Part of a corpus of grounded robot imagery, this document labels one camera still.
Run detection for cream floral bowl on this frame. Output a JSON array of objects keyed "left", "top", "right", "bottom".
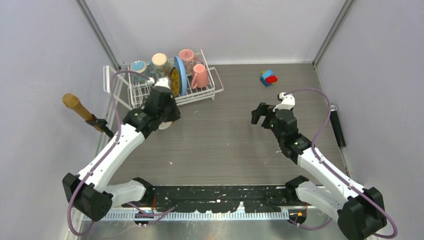
[{"left": 158, "top": 121, "right": 176, "bottom": 130}]

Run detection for yellow patterned plate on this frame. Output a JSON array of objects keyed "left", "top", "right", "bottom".
[{"left": 169, "top": 67, "right": 181, "bottom": 97}]

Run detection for blue plate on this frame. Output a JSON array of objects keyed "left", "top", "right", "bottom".
[{"left": 173, "top": 56, "right": 188, "bottom": 97}]

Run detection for gold microphone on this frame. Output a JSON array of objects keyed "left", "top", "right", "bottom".
[{"left": 62, "top": 93, "right": 114, "bottom": 138}]

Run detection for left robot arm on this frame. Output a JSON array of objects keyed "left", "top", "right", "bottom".
[{"left": 62, "top": 86, "right": 181, "bottom": 222}]

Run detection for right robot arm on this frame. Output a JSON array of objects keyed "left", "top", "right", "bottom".
[{"left": 251, "top": 102, "right": 387, "bottom": 240}]

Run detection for colourful toy blocks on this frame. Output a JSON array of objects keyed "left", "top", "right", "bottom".
[{"left": 260, "top": 69, "right": 278, "bottom": 87}]

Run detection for cream floral cup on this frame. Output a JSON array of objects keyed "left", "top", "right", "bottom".
[{"left": 151, "top": 52, "right": 171, "bottom": 79}]

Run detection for blue mug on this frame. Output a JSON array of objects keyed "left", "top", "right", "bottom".
[{"left": 130, "top": 60, "right": 151, "bottom": 84}]

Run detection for pink mug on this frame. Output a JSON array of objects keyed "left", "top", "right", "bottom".
[{"left": 191, "top": 64, "right": 209, "bottom": 89}]

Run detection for black microphone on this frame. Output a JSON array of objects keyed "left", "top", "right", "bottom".
[{"left": 329, "top": 104, "right": 347, "bottom": 148}]

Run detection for pink patterned cup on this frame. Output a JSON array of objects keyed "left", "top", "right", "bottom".
[{"left": 178, "top": 49, "right": 204, "bottom": 75}]

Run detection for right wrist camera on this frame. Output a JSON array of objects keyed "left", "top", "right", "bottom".
[{"left": 272, "top": 92, "right": 296, "bottom": 112}]

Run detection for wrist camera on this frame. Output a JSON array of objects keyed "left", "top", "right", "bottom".
[
  {"left": 272, "top": 92, "right": 296, "bottom": 112},
  {"left": 147, "top": 77, "right": 172, "bottom": 93}
]

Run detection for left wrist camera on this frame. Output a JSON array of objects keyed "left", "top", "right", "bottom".
[{"left": 147, "top": 77, "right": 172, "bottom": 93}]

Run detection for white wire dish rack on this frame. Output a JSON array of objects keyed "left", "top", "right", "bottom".
[{"left": 103, "top": 49, "right": 224, "bottom": 110}]

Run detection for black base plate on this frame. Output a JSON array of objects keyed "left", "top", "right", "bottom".
[{"left": 133, "top": 185, "right": 305, "bottom": 213}]

